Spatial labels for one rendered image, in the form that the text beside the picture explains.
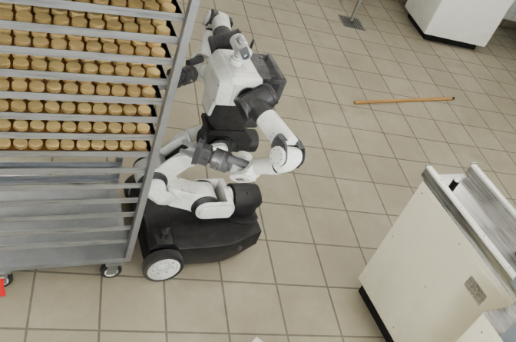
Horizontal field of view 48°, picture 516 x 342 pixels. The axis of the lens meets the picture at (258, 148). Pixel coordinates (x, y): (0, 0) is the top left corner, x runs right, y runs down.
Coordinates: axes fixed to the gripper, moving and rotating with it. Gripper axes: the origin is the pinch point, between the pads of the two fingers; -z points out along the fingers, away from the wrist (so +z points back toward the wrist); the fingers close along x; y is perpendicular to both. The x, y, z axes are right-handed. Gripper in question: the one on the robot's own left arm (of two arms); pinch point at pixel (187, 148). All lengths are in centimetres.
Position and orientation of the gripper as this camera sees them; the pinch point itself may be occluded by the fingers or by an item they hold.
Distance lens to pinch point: 239.0
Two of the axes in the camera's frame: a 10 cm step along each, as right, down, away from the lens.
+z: 9.4, 3.4, 0.5
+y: -1.7, 5.8, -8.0
